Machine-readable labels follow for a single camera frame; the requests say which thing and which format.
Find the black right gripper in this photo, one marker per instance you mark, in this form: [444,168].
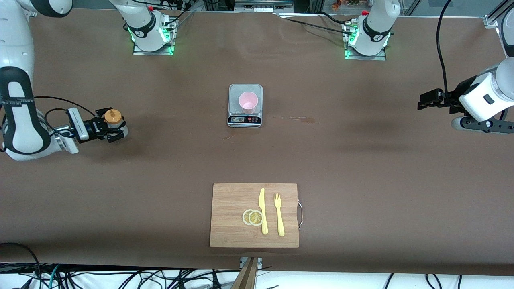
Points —
[94,127]

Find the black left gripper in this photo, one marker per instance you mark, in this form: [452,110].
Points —
[453,98]

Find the clear sauce bottle orange cap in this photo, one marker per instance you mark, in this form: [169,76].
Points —
[113,116]

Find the pink plastic cup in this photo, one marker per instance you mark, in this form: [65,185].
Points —
[248,102]

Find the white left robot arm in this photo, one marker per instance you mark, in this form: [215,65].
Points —
[486,96]

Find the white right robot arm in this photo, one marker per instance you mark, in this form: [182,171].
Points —
[16,40]

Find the brown table cover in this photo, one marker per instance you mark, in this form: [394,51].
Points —
[120,180]

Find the silver digital kitchen scale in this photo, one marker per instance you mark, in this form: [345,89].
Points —
[235,96]

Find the wooden cutting board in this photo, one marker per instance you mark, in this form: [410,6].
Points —
[233,200]

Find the lemon slice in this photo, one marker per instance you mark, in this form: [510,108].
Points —
[255,218]

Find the yellow plastic knife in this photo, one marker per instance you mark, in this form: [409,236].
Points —
[263,212]

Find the yellow plastic fork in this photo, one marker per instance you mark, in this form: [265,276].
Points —
[279,218]

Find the white power strip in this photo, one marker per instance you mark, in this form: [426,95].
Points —
[265,8]

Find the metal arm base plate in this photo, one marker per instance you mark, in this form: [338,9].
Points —
[365,57]
[154,52]

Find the aluminium frame profile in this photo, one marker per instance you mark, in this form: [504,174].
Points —
[492,20]

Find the small metal bracket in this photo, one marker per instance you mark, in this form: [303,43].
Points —
[259,261]

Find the wooden post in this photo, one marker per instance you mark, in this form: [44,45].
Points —
[247,279]

